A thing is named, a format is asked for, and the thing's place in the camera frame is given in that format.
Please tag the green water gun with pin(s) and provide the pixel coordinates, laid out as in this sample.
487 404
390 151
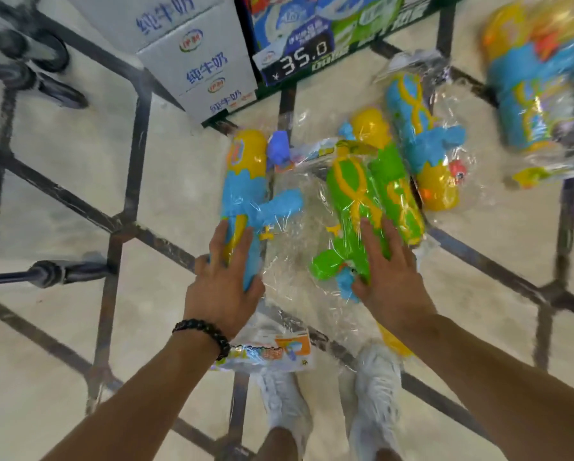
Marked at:
349 201
392 177

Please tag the blue water gun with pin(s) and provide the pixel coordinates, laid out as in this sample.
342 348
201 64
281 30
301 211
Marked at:
522 86
246 191
421 134

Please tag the price tag card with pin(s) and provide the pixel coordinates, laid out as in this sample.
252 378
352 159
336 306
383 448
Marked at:
296 59

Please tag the person's right thumb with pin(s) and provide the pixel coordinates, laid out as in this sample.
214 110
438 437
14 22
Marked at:
361 287

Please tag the person's right middle finger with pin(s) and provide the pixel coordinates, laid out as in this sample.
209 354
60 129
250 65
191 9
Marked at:
395 240

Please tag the white milk carton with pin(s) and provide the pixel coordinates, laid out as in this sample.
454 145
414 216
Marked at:
123 14
195 62
224 103

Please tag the blue drink box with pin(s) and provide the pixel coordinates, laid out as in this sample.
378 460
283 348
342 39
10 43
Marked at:
287 14

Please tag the person's left middle finger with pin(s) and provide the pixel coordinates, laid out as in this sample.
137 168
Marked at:
218 242

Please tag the person's white shoe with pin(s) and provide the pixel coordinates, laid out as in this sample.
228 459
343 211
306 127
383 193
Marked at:
377 398
284 403

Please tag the person's left white shoe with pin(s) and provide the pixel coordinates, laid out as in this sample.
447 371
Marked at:
284 403

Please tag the person's left hand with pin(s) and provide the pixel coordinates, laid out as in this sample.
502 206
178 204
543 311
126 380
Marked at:
219 295

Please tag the person's left forearm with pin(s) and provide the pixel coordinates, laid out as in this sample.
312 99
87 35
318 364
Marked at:
147 403

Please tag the person's leg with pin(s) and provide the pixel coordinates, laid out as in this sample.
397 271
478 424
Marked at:
387 456
277 446

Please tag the person's left leg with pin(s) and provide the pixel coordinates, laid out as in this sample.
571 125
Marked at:
277 446

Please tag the person's right forearm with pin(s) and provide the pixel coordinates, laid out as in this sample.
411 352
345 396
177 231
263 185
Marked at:
498 388

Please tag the person's right leg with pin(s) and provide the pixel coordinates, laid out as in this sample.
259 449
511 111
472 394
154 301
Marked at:
387 456

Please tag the green drink box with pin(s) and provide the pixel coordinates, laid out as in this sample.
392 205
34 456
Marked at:
363 23

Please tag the black display hook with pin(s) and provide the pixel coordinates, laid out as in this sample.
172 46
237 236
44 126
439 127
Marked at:
56 272
37 47
32 80

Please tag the person's left thumb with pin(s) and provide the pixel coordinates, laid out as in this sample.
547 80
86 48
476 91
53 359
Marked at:
255 291

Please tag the person's right white shoe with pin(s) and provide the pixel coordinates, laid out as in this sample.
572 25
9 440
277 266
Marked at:
377 398

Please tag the person's right hand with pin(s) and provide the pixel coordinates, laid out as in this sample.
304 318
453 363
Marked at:
395 292

